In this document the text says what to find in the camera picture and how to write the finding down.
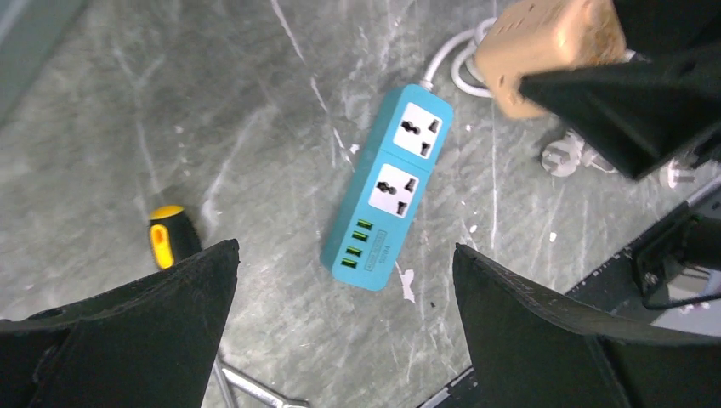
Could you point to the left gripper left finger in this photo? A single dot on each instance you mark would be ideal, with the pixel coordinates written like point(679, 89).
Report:
point(149, 343)

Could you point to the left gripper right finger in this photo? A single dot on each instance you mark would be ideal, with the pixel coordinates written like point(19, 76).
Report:
point(533, 347)

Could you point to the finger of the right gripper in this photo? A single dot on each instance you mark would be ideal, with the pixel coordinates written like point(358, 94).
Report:
point(639, 115)

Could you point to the beige cube plug adapter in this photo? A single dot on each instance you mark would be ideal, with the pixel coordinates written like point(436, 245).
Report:
point(531, 37)

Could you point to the teal power strip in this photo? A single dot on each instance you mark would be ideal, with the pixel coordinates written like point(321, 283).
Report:
point(395, 166)

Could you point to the silver combination wrench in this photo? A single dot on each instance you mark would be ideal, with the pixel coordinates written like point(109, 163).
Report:
point(228, 377)

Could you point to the yellow black screwdriver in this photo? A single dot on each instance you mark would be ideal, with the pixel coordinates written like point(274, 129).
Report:
point(172, 236)

